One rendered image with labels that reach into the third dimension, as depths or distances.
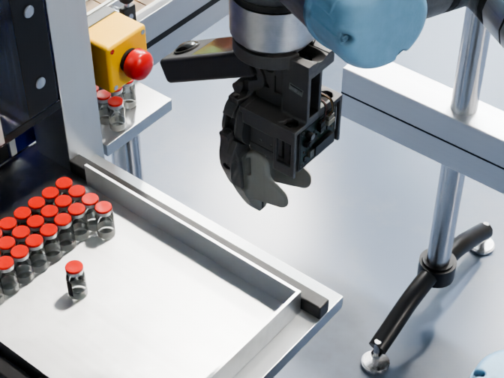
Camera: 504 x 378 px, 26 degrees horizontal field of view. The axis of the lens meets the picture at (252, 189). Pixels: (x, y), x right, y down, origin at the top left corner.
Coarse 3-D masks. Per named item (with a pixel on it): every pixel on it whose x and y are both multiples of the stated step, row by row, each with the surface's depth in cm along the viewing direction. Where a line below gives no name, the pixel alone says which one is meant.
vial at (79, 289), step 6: (66, 276) 123; (72, 276) 123; (78, 276) 123; (84, 276) 124; (72, 282) 123; (78, 282) 123; (84, 282) 124; (72, 288) 124; (78, 288) 124; (84, 288) 124; (78, 294) 124; (84, 294) 125
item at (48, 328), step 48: (96, 192) 138; (96, 240) 132; (144, 240) 132; (192, 240) 130; (48, 288) 127; (96, 288) 127; (144, 288) 127; (192, 288) 127; (240, 288) 127; (288, 288) 122; (0, 336) 121; (48, 336) 121; (96, 336) 121; (144, 336) 121; (192, 336) 121; (240, 336) 121
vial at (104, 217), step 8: (96, 208) 130; (104, 208) 130; (96, 216) 130; (104, 216) 130; (112, 216) 131; (96, 224) 131; (104, 224) 130; (112, 224) 131; (104, 232) 131; (112, 232) 132
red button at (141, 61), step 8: (136, 48) 139; (128, 56) 138; (136, 56) 138; (144, 56) 138; (128, 64) 138; (136, 64) 137; (144, 64) 138; (152, 64) 140; (128, 72) 138; (136, 72) 138; (144, 72) 139; (136, 80) 140
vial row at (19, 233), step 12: (72, 192) 132; (84, 192) 132; (60, 204) 130; (36, 216) 129; (48, 216) 129; (24, 228) 127; (36, 228) 128; (0, 240) 126; (12, 240) 126; (24, 240) 127; (0, 252) 125
